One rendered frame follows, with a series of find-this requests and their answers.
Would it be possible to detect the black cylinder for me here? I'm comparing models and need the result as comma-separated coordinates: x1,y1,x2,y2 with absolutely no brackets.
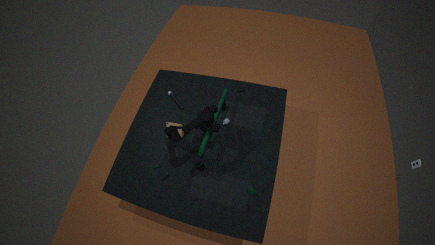
191,154,205,171

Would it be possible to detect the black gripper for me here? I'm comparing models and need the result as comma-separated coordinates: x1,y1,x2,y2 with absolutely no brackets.
195,121,220,135

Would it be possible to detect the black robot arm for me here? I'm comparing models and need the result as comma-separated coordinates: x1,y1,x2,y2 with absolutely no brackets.
164,105,218,142

